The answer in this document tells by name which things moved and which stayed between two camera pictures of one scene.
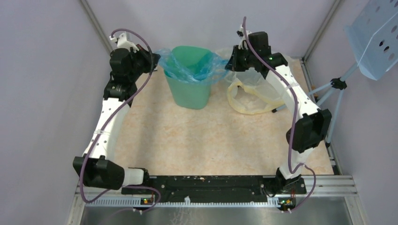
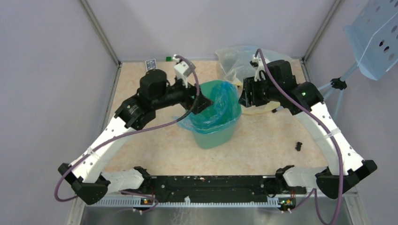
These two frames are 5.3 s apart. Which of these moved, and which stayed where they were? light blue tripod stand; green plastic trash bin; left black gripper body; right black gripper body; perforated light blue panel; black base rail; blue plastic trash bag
Moved: left black gripper body; green plastic trash bin; right black gripper body; blue plastic trash bag
Stayed: black base rail; perforated light blue panel; light blue tripod stand
